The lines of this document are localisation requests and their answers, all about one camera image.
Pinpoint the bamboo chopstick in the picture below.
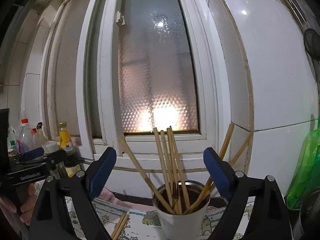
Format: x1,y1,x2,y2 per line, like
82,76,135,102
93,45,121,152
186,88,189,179
153,127,172,207
167,126,190,213
160,130,175,194
111,213,129,240
166,127,183,214
119,137,175,215
183,123,235,215

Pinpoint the metal fork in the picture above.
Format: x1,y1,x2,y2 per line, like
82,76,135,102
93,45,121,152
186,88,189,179
172,183,182,215

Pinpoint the person left hand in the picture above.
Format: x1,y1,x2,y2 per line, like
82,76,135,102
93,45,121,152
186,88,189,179
1,184,37,226

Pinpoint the large clear oil bottle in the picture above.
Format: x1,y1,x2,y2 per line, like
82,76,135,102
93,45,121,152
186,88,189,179
18,118,34,154

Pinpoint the black cap thin bottle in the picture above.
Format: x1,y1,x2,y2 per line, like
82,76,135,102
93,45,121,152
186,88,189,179
36,122,47,145

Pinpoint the white lid spice jar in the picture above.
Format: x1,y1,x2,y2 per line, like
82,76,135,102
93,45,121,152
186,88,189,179
42,141,59,155

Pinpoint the yellow label sauce bottle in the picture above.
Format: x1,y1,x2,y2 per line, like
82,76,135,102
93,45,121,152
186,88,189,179
56,122,82,178

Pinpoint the green dish soap bottle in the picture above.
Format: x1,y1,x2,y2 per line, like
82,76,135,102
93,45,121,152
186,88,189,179
286,119,319,210

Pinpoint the cat pattern table cloth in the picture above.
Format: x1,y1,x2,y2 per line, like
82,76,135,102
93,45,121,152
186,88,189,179
65,197,254,239

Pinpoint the pink cloth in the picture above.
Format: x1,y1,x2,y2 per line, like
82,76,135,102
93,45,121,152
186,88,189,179
98,187,125,206

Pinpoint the white steel utensil cup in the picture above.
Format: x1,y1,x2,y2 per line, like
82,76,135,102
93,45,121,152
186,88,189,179
152,180,210,240

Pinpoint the white frame frosted window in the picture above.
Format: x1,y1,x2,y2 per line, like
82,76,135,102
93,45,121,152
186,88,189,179
39,0,253,170

